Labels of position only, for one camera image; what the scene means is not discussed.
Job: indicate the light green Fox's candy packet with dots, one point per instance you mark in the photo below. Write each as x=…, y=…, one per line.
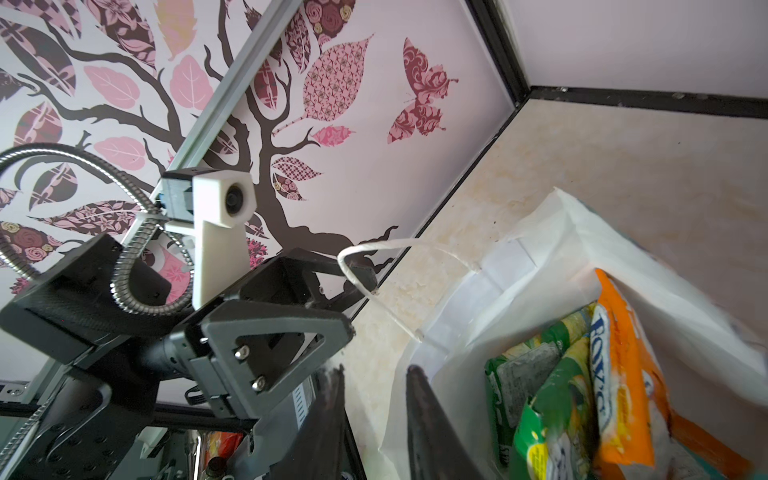
x=557, y=434

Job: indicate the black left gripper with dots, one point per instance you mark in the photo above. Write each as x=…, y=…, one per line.
x=246, y=349

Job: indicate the left aluminium rail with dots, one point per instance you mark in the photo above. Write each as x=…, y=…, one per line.
x=242, y=66

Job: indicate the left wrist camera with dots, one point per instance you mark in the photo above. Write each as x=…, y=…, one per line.
x=211, y=207

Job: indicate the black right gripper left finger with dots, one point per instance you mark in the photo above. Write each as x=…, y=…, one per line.
x=316, y=452

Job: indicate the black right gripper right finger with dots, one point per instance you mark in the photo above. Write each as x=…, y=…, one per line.
x=434, y=449

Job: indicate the floral white paper bag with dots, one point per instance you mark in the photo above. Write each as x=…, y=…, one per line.
x=543, y=270

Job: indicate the orange red Fox's candy packet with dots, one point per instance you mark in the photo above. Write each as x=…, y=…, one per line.
x=640, y=434

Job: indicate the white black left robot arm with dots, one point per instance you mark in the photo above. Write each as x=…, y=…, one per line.
x=87, y=428

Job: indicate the dark green Fox's candy packet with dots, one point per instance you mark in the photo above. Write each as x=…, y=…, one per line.
x=515, y=375

